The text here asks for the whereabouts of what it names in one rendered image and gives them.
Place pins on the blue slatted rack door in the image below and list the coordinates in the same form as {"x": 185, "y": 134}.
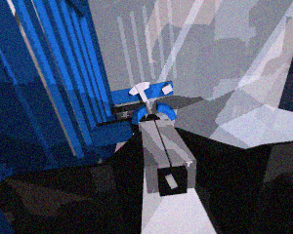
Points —
{"x": 31, "y": 135}

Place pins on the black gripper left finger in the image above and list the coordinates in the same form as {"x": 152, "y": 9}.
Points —
{"x": 114, "y": 186}

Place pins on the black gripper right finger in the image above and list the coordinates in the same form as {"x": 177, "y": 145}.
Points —
{"x": 233, "y": 184}

